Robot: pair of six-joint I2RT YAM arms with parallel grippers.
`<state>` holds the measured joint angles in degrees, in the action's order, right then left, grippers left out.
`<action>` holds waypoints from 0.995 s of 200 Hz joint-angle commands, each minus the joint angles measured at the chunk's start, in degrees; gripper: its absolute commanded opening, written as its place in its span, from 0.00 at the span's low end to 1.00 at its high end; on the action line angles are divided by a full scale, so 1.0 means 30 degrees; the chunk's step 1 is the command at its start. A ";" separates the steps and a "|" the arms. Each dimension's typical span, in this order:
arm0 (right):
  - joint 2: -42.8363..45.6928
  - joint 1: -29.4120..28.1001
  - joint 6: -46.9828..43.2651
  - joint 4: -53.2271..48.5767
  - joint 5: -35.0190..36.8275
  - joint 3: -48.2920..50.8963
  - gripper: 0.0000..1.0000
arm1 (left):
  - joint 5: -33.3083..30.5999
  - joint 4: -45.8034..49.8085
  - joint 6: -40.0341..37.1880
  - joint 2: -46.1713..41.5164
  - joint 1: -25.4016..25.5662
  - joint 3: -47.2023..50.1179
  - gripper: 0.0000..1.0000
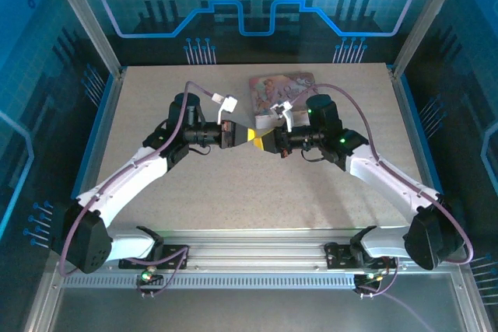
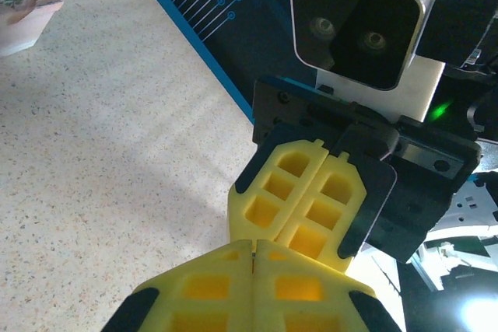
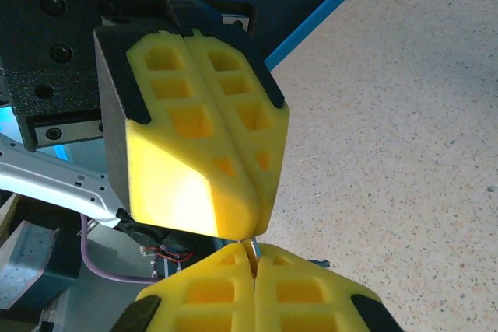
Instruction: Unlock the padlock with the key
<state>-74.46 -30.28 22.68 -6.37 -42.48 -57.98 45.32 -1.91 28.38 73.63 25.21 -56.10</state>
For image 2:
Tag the blue printed backdrop panel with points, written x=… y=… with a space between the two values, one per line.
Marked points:
x=233 y=36

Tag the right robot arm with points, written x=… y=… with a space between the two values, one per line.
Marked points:
x=455 y=21

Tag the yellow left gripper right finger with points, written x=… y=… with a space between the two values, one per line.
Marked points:
x=311 y=293

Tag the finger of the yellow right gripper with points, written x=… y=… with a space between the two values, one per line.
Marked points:
x=253 y=215
x=350 y=200

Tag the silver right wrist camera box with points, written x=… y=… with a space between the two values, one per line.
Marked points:
x=350 y=17

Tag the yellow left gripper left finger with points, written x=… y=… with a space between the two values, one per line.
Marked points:
x=194 y=293

